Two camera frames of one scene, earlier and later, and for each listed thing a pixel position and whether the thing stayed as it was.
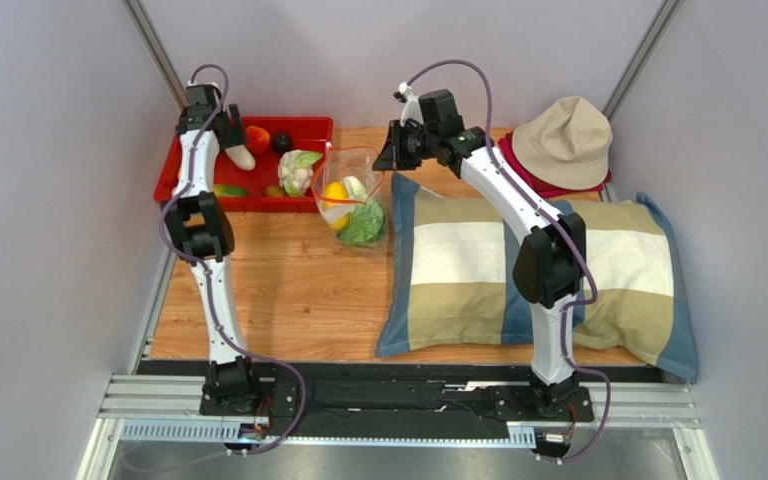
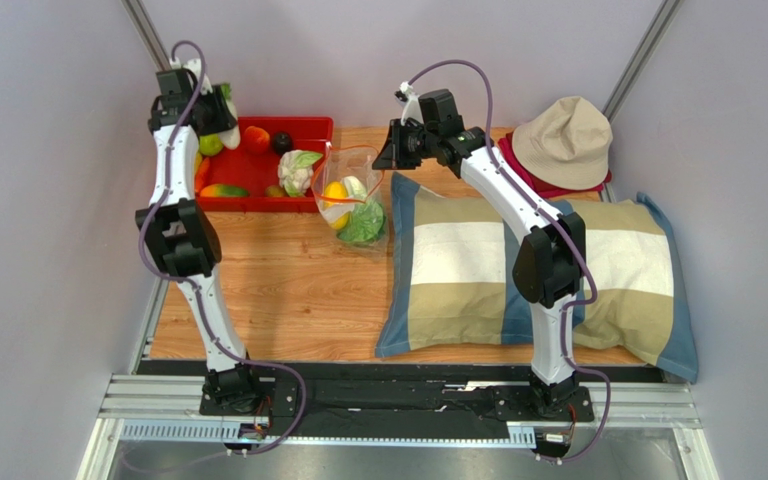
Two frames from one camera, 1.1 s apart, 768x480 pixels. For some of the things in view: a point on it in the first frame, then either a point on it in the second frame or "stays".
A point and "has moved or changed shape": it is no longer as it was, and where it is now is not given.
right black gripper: x=393 y=146 stays
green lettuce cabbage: x=367 y=221 stays
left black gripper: x=237 y=134 → x=225 y=119
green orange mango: x=220 y=190 stays
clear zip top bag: x=349 y=191 stays
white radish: x=242 y=157 has moved or changed shape
